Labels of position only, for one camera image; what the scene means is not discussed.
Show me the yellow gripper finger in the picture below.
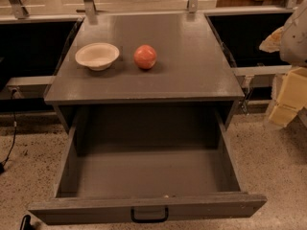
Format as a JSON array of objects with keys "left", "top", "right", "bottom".
[{"left": 268, "top": 67, "right": 307, "bottom": 127}]

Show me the open grey top drawer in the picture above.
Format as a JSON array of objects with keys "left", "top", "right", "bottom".
[{"left": 29, "top": 105, "right": 267, "bottom": 225}]

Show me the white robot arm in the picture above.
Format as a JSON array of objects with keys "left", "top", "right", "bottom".
[{"left": 259, "top": 0, "right": 307, "bottom": 129}]

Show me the metal latch clamp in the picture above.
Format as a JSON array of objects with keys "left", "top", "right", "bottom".
[{"left": 241, "top": 75, "right": 254, "bottom": 115}]

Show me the metal railing post centre-left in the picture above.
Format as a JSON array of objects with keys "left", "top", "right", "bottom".
[{"left": 83, "top": 0, "right": 98, "bottom": 25}]

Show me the grey cabinet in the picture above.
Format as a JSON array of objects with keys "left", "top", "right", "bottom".
[{"left": 45, "top": 12, "right": 243, "bottom": 128}]

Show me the black cable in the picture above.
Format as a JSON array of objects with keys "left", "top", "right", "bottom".
[{"left": 0, "top": 89, "right": 18, "bottom": 174}]

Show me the black object bottom left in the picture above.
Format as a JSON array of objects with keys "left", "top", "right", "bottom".
[{"left": 19, "top": 215, "right": 34, "bottom": 230}]

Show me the red apple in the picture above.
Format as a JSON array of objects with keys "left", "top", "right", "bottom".
[{"left": 133, "top": 45, "right": 157, "bottom": 70}]

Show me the white paper bowl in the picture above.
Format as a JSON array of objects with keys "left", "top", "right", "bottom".
[{"left": 75, "top": 43, "right": 120, "bottom": 71}]

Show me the metal railing post left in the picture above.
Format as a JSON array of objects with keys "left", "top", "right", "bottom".
[{"left": 9, "top": 0, "right": 29, "bottom": 19}]

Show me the black drawer handle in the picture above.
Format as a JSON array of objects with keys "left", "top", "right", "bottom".
[{"left": 130, "top": 207, "right": 169, "bottom": 224}]

